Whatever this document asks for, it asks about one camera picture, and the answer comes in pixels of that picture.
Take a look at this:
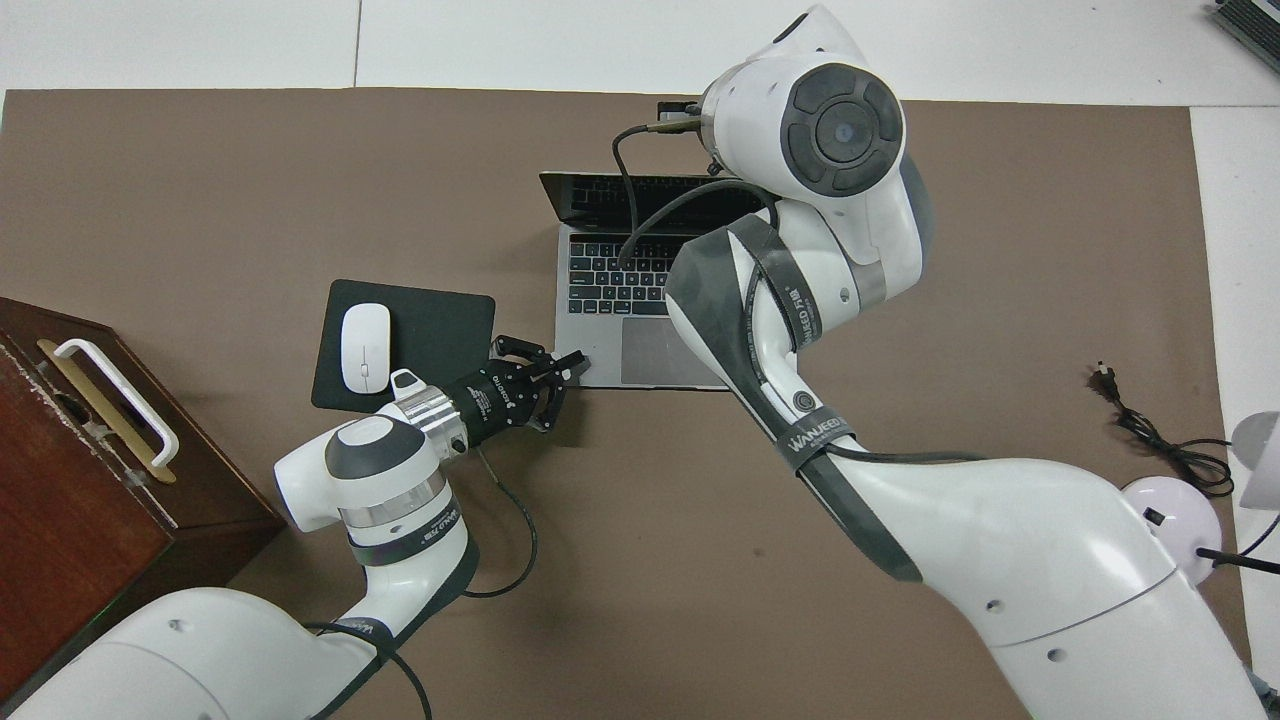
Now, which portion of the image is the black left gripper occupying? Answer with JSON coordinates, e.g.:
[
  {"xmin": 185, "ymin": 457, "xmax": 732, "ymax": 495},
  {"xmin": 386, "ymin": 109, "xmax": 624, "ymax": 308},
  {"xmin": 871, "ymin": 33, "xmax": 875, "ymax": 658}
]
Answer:
[{"xmin": 448, "ymin": 336, "xmax": 592, "ymax": 449}]

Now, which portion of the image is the grey aluminium laptop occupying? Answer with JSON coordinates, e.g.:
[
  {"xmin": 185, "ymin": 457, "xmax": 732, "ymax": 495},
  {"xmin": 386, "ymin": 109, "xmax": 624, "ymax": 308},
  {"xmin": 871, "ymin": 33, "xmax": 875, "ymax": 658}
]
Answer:
[{"xmin": 539, "ymin": 171, "xmax": 779, "ymax": 391}]

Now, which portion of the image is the black mouse pad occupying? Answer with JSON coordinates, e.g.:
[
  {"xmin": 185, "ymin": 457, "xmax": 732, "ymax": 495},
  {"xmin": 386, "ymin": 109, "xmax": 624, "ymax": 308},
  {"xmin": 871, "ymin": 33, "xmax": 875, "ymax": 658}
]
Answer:
[{"xmin": 312, "ymin": 279, "xmax": 497, "ymax": 413}]

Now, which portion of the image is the white computer mouse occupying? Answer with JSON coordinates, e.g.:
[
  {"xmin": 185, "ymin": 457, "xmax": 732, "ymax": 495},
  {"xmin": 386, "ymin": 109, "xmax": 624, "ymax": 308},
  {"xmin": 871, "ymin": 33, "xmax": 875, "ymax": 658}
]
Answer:
[{"xmin": 340, "ymin": 303, "xmax": 392, "ymax": 395}]

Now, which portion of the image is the brown table mat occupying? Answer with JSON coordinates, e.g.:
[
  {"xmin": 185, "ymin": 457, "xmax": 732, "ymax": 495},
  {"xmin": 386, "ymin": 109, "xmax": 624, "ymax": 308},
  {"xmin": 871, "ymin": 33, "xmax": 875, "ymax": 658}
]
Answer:
[{"xmin": 0, "ymin": 88, "xmax": 1259, "ymax": 720}]

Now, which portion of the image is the dark brown wooden box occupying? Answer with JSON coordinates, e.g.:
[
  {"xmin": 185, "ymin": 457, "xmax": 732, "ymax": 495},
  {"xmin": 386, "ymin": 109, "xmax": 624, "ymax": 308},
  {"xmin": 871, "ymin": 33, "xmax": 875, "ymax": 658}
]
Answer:
[{"xmin": 0, "ymin": 297, "xmax": 289, "ymax": 701}]

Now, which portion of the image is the grey ribbed device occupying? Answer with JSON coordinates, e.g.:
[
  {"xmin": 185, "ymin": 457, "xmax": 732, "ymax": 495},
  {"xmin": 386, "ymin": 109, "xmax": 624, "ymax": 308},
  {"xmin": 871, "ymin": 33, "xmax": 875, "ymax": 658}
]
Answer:
[{"xmin": 1207, "ymin": 0, "xmax": 1280, "ymax": 76}]

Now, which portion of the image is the white desk lamp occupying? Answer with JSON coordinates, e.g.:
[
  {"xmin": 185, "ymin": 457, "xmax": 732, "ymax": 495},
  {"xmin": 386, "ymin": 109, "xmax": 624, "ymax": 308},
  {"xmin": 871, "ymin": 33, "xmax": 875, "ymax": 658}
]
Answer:
[{"xmin": 1120, "ymin": 410, "xmax": 1280, "ymax": 591}]

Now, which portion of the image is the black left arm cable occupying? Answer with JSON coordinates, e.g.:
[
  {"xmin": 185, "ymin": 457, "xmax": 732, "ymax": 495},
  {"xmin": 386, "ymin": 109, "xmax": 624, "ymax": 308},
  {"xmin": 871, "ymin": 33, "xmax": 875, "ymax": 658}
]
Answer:
[{"xmin": 305, "ymin": 445, "xmax": 541, "ymax": 720}]

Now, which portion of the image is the white box handle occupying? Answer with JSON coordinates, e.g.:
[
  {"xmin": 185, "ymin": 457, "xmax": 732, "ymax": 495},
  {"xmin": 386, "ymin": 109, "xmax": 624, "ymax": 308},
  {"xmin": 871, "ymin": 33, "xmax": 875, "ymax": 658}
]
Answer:
[{"xmin": 52, "ymin": 339, "xmax": 180, "ymax": 469}]

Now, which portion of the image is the black lamp power cable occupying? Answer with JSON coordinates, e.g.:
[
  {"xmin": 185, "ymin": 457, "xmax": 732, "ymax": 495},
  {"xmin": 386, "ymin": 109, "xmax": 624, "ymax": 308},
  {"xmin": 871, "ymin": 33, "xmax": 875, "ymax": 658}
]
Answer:
[{"xmin": 1088, "ymin": 362, "xmax": 1236, "ymax": 498}]

